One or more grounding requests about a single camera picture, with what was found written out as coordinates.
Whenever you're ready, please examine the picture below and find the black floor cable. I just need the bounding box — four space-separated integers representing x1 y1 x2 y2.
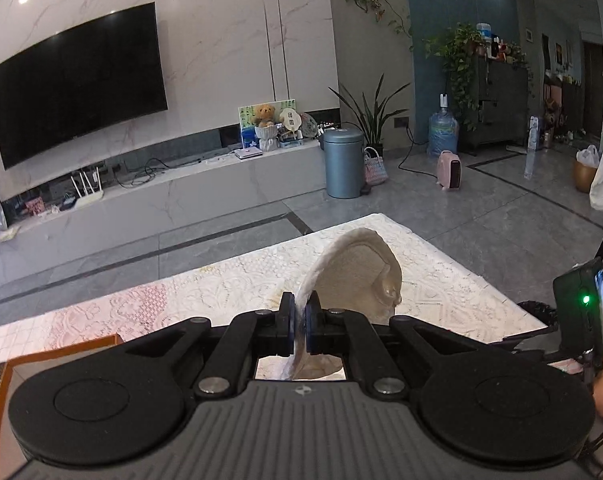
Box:
397 123 441 179

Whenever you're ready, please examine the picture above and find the hanging ivy vine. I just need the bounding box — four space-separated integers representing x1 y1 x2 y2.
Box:
344 0 414 52

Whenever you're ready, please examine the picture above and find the pink space heater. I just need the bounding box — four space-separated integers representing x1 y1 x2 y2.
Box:
437 151 462 191

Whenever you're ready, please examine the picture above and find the white marble tv console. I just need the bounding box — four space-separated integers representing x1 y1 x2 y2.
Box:
0 141 325 286

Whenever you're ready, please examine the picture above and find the white lace tablecloth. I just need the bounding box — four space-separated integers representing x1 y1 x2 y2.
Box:
0 214 542 363

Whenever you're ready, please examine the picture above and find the blue water jug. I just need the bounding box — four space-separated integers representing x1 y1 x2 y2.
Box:
427 94 459 157

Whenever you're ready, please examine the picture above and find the blue grey trash bin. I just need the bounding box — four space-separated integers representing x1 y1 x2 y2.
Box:
322 128 364 200

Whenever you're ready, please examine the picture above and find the teddy bear bouquet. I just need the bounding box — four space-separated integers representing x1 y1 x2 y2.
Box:
252 103 278 152

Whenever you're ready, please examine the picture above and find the dark cabinet with plants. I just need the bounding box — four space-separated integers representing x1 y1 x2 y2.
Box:
425 23 531 154

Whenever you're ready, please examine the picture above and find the orange storage box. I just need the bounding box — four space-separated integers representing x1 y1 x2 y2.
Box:
0 334 123 479

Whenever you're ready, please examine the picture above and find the potted snake plant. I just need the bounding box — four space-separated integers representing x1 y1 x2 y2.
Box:
329 74 411 148

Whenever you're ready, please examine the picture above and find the golden basket with bag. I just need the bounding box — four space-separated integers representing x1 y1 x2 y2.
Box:
573 144 600 193

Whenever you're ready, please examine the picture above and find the black wall television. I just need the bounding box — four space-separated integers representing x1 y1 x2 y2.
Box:
0 3 168 168

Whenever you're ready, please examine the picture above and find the white wifi router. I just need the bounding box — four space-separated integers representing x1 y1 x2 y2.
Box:
70 166 104 209

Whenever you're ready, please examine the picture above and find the pastel woven basket bag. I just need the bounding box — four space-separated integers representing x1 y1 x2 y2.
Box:
363 146 388 186

